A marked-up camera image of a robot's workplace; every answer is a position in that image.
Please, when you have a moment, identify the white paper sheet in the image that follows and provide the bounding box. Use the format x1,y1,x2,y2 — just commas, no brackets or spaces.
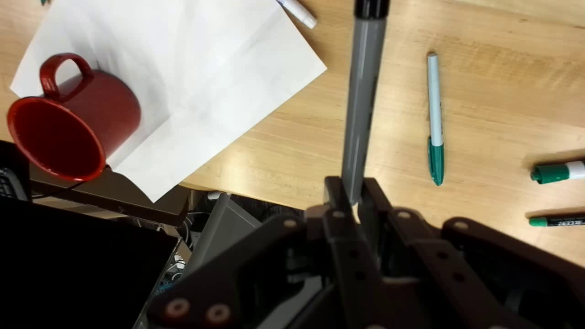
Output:
7,0,328,205

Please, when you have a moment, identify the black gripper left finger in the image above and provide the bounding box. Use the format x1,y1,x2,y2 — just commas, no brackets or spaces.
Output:
144,174,391,329

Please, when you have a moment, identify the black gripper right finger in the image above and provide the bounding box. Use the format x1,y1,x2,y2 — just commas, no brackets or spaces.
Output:
358,176,585,329

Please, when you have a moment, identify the large black panel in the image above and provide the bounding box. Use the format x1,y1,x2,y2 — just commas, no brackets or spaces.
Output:
0,139,179,329

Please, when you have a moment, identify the green marker white body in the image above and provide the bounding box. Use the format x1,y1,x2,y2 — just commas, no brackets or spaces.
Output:
528,160,585,187

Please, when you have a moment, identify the white pen green cap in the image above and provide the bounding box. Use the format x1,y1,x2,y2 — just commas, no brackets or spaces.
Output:
424,50,447,189

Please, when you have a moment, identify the black grey marker pen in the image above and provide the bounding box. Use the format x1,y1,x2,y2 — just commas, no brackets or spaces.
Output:
338,0,391,207

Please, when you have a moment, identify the dark red mug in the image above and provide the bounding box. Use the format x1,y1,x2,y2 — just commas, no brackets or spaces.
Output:
5,52,142,185

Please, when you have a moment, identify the green marker black body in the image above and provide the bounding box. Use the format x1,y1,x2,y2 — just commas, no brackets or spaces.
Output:
526,211,585,229

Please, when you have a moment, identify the slim green pen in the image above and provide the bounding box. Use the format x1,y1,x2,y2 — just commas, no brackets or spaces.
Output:
274,0,319,32

